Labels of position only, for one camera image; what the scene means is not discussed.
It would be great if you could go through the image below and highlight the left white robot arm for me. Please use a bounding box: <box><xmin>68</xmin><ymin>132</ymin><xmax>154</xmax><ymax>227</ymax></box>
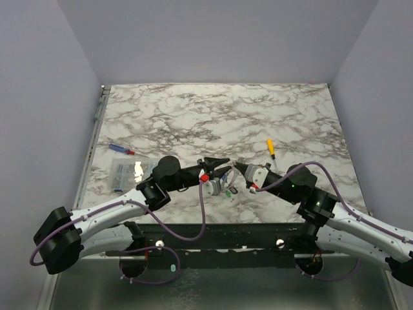
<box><xmin>30</xmin><ymin>156</ymin><xmax>230</xmax><ymax>274</ymax></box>

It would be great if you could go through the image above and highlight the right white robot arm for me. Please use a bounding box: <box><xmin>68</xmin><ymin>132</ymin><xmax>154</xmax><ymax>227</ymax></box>
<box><xmin>235</xmin><ymin>161</ymin><xmax>412</xmax><ymax>286</ymax></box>

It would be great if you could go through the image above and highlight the clear plastic screw box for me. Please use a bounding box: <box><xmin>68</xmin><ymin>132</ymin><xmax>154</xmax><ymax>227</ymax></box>
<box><xmin>108</xmin><ymin>157</ymin><xmax>159</xmax><ymax>192</ymax></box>

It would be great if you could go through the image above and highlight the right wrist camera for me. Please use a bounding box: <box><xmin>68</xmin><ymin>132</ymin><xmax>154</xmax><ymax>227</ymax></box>
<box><xmin>244</xmin><ymin>164</ymin><xmax>268</xmax><ymax>190</ymax></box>

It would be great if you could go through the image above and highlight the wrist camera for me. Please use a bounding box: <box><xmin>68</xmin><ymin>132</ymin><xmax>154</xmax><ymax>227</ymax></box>
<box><xmin>204</xmin><ymin>178</ymin><xmax>222</xmax><ymax>196</ymax></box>
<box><xmin>244</xmin><ymin>164</ymin><xmax>268</xmax><ymax>190</ymax></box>

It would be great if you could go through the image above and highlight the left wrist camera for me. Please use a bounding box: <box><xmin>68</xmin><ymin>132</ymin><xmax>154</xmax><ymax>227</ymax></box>
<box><xmin>204</xmin><ymin>178</ymin><xmax>222</xmax><ymax>196</ymax></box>

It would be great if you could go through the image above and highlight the orange handled screwdriver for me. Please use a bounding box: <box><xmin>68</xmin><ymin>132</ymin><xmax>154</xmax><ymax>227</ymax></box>
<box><xmin>267</xmin><ymin>139</ymin><xmax>277</xmax><ymax>169</ymax></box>

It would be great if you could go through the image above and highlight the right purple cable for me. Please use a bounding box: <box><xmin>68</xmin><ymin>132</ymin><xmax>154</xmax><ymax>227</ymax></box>
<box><xmin>250</xmin><ymin>161</ymin><xmax>413</xmax><ymax>282</ymax></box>

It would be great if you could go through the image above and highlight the black mounting rail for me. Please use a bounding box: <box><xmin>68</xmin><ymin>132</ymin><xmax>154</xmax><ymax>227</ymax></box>
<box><xmin>106</xmin><ymin>223</ymin><xmax>321</xmax><ymax>269</ymax></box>

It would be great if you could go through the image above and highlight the blue handled screwdriver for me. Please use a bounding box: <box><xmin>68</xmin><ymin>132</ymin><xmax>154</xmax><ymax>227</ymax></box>
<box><xmin>109</xmin><ymin>143</ymin><xmax>135</xmax><ymax>155</ymax></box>

